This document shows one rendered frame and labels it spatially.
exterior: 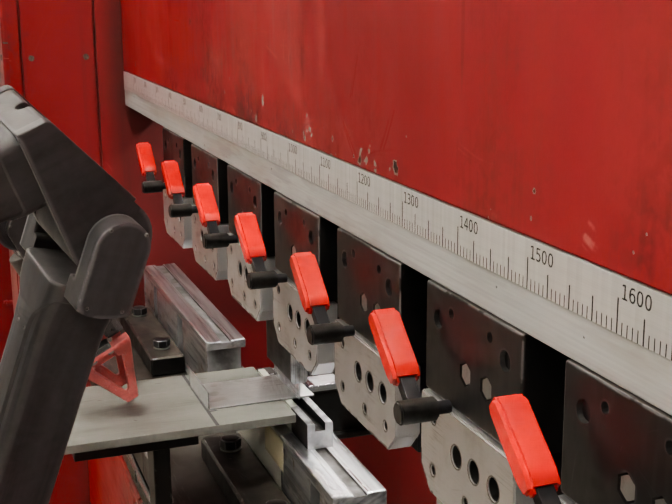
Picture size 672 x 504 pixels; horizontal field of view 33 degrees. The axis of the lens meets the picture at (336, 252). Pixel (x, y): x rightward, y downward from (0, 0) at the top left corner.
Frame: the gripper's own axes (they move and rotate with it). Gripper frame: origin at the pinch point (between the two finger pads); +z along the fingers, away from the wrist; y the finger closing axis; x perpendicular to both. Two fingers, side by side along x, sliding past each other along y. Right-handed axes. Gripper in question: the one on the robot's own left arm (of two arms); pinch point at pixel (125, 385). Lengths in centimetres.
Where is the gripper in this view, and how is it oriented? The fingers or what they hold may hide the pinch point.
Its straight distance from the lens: 134.7
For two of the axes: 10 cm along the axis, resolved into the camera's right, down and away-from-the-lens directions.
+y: -3.4, -2.0, 9.2
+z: 4.6, 8.2, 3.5
